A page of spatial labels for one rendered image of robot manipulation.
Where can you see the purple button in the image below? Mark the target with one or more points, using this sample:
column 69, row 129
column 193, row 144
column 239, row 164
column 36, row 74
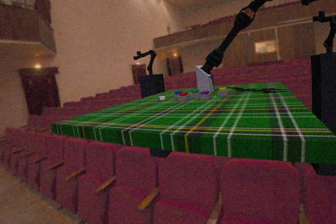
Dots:
column 205, row 95

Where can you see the green button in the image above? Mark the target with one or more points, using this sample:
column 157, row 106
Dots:
column 195, row 94

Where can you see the blue button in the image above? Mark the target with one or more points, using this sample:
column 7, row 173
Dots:
column 177, row 94

